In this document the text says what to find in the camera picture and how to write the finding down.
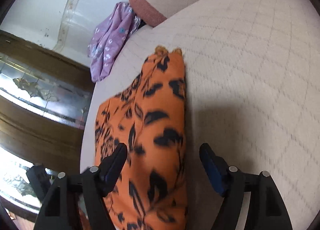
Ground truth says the quilted beige mattress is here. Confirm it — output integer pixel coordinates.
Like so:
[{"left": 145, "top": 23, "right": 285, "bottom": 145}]
[{"left": 80, "top": 0, "right": 320, "bottom": 230}]

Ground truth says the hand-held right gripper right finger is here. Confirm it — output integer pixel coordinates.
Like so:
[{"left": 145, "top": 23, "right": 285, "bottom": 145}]
[{"left": 199, "top": 143, "right": 293, "bottom": 230}]

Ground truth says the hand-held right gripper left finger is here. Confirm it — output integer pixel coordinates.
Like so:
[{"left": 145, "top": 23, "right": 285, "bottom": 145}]
[{"left": 34, "top": 142, "right": 128, "bottom": 230}]

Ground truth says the orange black patterned garment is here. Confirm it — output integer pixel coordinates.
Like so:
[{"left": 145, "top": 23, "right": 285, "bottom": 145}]
[{"left": 77, "top": 46, "right": 188, "bottom": 230}]

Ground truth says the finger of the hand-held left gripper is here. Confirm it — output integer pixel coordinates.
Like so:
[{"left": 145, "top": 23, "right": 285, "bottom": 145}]
[{"left": 26, "top": 165, "right": 52, "bottom": 202}]

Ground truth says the purple floral cloth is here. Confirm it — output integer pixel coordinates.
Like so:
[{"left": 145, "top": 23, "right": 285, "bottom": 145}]
[{"left": 87, "top": 1, "right": 137, "bottom": 82}]

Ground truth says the wooden wardrobe with mirror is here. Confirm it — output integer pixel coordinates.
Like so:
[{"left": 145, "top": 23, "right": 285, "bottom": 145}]
[{"left": 0, "top": 30, "right": 97, "bottom": 223}]

